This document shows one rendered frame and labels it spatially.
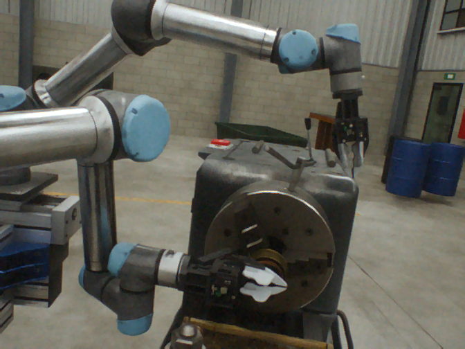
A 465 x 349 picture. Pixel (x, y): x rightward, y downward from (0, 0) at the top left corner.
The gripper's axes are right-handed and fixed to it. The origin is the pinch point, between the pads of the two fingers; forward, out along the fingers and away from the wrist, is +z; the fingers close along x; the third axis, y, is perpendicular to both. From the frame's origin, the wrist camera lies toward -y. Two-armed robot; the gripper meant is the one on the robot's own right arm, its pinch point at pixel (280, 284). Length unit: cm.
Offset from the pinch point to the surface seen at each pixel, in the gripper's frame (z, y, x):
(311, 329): 10.2, -21.6, -21.8
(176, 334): -11.8, 37.2, 9.4
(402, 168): 179, -627, -66
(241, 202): -11.6, -15.0, 11.6
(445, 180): 269, -679, -83
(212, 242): -17.6, -14.7, 0.4
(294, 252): 2.3, -13.3, 2.1
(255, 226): -7.2, -9.0, 8.2
